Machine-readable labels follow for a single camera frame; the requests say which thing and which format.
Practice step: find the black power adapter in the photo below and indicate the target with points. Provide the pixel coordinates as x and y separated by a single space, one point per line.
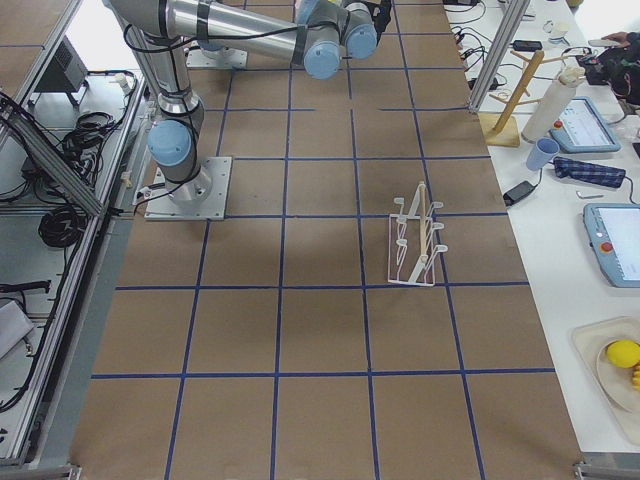
518 193

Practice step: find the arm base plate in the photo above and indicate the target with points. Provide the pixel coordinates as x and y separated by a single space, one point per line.
203 198
220 59

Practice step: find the blue teach pendant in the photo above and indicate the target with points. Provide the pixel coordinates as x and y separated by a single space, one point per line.
613 232
583 130

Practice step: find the yellow lemon toy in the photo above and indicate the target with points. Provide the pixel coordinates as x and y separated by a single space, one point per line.
623 353

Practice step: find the blue teach pendant far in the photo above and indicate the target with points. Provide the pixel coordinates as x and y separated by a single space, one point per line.
583 130

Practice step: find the blue plaid cloth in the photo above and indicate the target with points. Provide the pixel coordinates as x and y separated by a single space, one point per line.
596 174

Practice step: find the white wire cup rack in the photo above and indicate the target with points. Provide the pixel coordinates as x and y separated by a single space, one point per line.
413 247

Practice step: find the beige tray with plate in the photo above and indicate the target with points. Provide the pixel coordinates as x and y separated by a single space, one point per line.
591 342

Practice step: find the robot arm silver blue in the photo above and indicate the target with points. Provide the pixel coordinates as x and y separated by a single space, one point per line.
321 33

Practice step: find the blue teach pendant near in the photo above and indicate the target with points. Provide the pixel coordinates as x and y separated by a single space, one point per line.
613 232

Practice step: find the white roll bottle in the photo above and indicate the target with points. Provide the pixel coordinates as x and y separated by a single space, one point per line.
557 96

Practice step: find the light blue cup on desk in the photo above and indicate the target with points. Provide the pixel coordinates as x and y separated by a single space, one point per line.
543 151

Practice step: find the wooden mug tree stand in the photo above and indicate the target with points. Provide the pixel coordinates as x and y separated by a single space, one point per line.
502 130

